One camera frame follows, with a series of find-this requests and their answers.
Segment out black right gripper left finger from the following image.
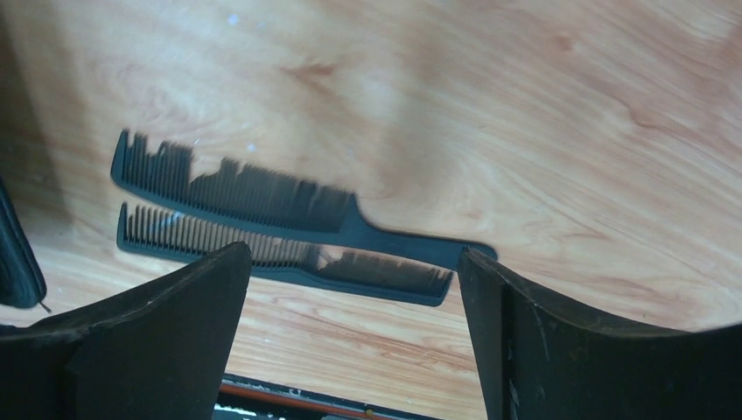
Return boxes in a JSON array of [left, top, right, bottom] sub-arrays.
[[1, 241, 251, 419]]

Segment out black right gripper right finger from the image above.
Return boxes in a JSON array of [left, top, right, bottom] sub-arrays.
[[457, 249, 741, 419]]

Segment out black straight comb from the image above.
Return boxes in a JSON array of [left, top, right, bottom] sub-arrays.
[[116, 203, 453, 306]]

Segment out black zippered tool case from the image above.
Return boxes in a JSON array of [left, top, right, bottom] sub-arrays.
[[1, 182, 47, 309]]

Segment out black handled comb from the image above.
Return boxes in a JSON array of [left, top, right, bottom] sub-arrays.
[[110, 129, 498, 270]]

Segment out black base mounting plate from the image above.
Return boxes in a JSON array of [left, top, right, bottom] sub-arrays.
[[213, 374, 425, 420]]

